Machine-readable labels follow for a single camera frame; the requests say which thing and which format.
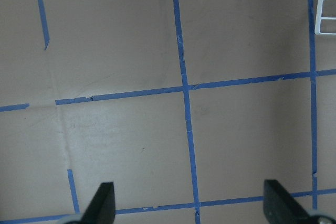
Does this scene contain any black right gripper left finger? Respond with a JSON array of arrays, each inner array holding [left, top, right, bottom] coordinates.
[[80, 182, 116, 224]]

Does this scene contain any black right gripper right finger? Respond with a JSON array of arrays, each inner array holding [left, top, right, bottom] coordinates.
[[264, 179, 310, 224]]

